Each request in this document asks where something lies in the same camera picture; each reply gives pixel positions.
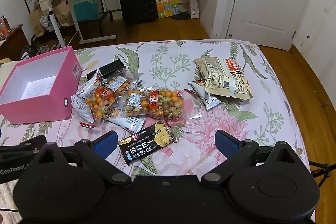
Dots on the brown paper bag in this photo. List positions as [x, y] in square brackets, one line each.
[36, 22]
[63, 11]

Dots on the small brown snack packet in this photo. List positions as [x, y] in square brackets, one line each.
[199, 82]

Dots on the glossy black snack packet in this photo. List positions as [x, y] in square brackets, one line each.
[92, 74]
[111, 67]

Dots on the pink cardboard box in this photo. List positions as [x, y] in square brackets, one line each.
[34, 113]

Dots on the small white snack packet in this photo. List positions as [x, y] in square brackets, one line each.
[130, 124]
[97, 79]
[210, 100]
[118, 83]
[81, 106]

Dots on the beige snack packet red label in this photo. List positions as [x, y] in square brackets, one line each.
[228, 82]

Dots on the white plastic bag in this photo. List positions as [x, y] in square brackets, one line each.
[194, 7]

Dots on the black cracker packet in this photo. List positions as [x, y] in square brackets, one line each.
[147, 144]

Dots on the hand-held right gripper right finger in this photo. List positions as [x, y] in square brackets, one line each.
[225, 142]

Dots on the dark wooden cabinet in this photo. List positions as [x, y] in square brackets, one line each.
[13, 43]

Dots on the black round base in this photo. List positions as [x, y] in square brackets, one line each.
[181, 16]

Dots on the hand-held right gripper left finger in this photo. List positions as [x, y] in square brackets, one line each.
[106, 144]

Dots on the black tripod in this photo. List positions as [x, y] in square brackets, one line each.
[321, 169]

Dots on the teal shopping bag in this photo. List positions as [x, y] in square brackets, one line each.
[85, 11]

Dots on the clear bag of coated peanuts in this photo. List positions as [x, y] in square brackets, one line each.
[160, 103]
[102, 103]

